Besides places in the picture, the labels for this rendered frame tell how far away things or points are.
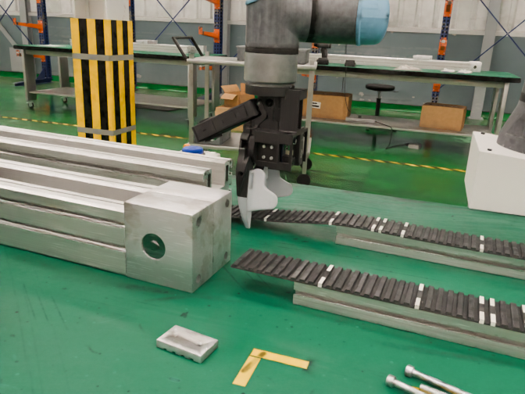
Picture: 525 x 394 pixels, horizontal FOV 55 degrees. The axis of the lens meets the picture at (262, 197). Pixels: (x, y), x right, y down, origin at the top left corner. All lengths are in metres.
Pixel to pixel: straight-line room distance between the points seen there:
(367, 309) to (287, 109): 0.30
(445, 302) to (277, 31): 0.40
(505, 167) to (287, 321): 0.55
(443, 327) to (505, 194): 0.47
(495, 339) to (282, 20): 0.45
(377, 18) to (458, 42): 7.41
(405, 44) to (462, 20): 0.82
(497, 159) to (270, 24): 0.48
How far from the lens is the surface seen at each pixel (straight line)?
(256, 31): 0.71
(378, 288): 0.55
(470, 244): 0.73
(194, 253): 0.57
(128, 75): 4.10
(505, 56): 8.18
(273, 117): 0.73
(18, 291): 0.63
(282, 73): 0.71
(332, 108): 5.51
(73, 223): 0.66
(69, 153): 0.90
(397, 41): 8.16
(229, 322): 0.54
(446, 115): 5.42
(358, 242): 0.73
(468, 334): 0.56
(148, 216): 0.58
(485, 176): 0.97
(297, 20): 0.71
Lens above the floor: 1.06
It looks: 18 degrees down
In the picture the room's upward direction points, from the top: 3 degrees clockwise
